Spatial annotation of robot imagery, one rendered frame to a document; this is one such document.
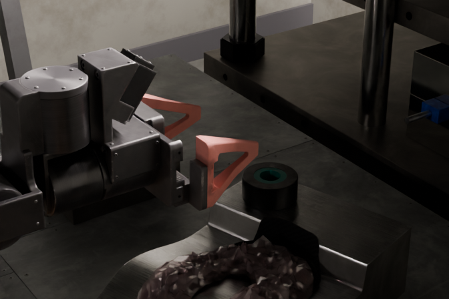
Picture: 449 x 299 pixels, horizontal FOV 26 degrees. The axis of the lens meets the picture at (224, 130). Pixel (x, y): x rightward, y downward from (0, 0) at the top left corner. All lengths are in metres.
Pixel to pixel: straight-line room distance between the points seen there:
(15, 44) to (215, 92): 1.21
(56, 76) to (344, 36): 1.54
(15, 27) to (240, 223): 1.81
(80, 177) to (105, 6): 3.05
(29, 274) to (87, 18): 2.48
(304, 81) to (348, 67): 0.13
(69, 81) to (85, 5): 3.02
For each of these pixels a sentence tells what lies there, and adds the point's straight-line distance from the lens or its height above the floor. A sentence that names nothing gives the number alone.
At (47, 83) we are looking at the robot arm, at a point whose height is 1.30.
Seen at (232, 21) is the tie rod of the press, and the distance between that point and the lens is 2.15.
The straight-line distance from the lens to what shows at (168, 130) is 0.98.
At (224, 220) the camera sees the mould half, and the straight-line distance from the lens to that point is 1.39.
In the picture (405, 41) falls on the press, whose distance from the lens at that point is 2.32.
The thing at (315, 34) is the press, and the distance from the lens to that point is 2.33.
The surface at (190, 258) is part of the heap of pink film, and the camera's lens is 1.28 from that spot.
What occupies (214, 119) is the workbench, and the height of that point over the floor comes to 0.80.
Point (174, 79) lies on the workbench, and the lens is 2.05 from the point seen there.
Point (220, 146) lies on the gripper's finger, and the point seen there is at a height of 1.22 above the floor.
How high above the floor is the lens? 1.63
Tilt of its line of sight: 27 degrees down
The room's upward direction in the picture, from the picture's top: straight up
